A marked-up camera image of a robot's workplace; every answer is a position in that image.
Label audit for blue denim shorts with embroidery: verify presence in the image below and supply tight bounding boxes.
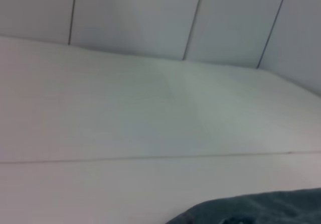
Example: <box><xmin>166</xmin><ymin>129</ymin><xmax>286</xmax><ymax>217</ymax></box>
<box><xmin>165</xmin><ymin>187</ymin><xmax>321</xmax><ymax>224</ymax></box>

